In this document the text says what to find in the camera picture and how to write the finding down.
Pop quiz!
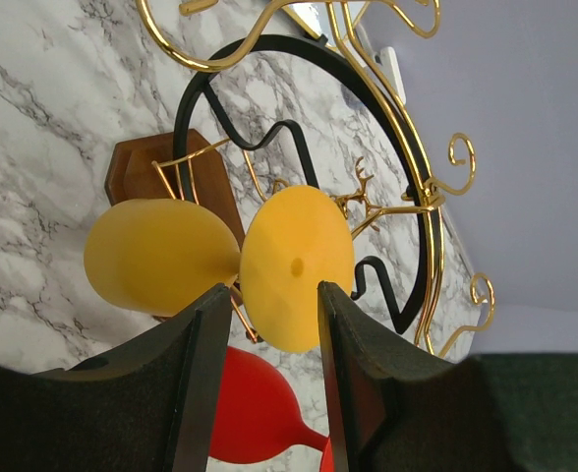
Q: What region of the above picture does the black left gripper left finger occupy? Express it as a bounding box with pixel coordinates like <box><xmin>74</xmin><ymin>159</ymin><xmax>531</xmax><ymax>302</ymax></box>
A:
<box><xmin>0</xmin><ymin>284</ymin><xmax>231</xmax><ymax>471</ymax></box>

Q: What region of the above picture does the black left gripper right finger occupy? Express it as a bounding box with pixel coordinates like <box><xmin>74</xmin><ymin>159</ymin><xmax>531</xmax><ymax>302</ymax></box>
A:
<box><xmin>318</xmin><ymin>282</ymin><xmax>578</xmax><ymax>471</ymax></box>

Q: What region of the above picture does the red plastic wine glass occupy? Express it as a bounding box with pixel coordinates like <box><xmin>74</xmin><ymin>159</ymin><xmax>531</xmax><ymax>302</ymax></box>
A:
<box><xmin>209</xmin><ymin>347</ymin><xmax>329</xmax><ymax>464</ymax></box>

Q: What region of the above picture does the yellow plastic wine glass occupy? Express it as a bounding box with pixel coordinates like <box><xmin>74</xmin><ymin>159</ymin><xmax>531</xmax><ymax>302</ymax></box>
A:
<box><xmin>84</xmin><ymin>186</ymin><xmax>355</xmax><ymax>353</ymax></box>

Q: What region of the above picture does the gold wire glass rack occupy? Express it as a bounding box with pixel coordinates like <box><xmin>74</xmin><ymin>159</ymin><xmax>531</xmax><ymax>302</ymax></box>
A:
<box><xmin>104</xmin><ymin>0</ymin><xmax>496</xmax><ymax>360</ymax></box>

